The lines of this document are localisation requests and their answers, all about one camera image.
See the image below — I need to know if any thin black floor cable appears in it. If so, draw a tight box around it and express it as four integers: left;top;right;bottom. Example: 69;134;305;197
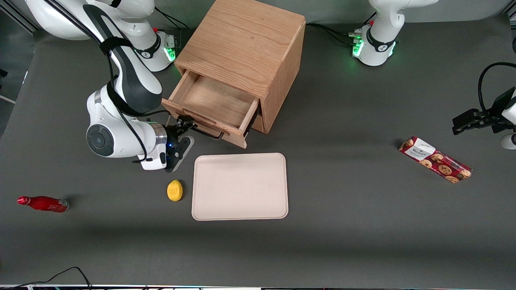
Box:
12;266;92;290

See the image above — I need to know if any yellow lemon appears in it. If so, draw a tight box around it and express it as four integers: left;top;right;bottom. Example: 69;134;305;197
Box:
167;180;183;202

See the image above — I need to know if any red bottle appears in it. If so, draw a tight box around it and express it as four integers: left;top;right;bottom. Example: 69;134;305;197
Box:
17;196;70;213

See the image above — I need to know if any wooden drawer cabinet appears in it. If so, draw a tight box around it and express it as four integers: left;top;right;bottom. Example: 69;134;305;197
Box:
174;0;306;134

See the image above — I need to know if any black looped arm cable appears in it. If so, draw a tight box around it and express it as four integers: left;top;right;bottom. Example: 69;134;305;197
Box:
478;62;516;118

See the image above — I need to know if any beige plastic tray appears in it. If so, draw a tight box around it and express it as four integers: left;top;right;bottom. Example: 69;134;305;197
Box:
191;153;289;221

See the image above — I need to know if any red cookie box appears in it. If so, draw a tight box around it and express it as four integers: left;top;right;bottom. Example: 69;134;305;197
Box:
399;136;472;184

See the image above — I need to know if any black arm base cable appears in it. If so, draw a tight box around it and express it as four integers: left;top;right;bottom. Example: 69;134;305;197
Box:
154;7;190;30
305;13;377;47

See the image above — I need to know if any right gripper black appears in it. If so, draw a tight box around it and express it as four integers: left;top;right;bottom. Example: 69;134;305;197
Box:
165;115;199;141

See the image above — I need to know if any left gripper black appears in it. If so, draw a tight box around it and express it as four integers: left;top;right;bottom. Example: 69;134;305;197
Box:
452;89;512;135

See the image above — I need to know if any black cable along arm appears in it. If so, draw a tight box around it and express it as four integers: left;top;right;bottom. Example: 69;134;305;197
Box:
42;0;170;164

